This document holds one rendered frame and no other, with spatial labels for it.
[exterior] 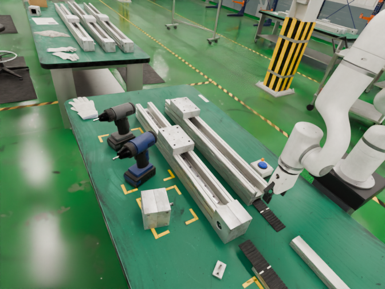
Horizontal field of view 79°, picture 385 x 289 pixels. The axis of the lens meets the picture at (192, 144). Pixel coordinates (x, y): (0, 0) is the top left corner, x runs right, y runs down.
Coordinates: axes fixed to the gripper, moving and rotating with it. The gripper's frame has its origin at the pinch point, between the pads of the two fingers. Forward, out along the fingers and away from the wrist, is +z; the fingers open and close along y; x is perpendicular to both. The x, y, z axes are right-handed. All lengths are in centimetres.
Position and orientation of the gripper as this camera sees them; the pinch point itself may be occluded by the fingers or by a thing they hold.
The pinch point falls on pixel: (274, 195)
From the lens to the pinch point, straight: 97.1
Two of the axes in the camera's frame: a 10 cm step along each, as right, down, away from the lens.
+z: -1.3, 7.8, 6.1
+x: -5.1, -5.8, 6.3
